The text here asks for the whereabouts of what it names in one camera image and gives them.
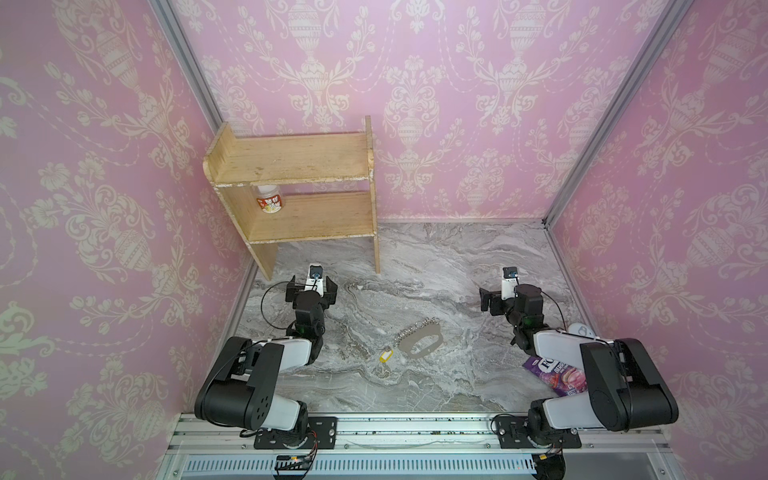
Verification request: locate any yellow key tag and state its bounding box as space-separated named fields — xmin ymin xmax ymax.
xmin=379 ymin=349 xmax=394 ymax=363

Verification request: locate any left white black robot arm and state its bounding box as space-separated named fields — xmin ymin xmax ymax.
xmin=194 ymin=264 xmax=338 ymax=448

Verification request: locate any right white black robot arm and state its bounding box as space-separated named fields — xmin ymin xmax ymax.
xmin=479 ymin=284 xmax=680 ymax=447

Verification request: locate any purple candy packet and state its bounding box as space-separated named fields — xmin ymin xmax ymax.
xmin=523 ymin=357 xmax=587 ymax=397

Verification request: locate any small white jar red label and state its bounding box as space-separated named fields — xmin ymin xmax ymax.
xmin=256 ymin=185 xmax=283 ymax=214

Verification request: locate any wooden two-tier shelf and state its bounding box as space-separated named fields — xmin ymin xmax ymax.
xmin=202 ymin=118 xmax=378 ymax=279

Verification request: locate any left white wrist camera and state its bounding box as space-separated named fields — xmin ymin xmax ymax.
xmin=304 ymin=264 xmax=325 ymax=296

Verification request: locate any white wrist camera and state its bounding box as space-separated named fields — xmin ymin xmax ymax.
xmin=501 ymin=266 xmax=519 ymax=300
xmin=304 ymin=264 xmax=325 ymax=296

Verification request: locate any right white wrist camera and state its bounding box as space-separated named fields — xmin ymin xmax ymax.
xmin=501 ymin=266 xmax=519 ymax=300

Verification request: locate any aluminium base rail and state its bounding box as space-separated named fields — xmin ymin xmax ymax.
xmin=156 ymin=413 xmax=685 ymax=479

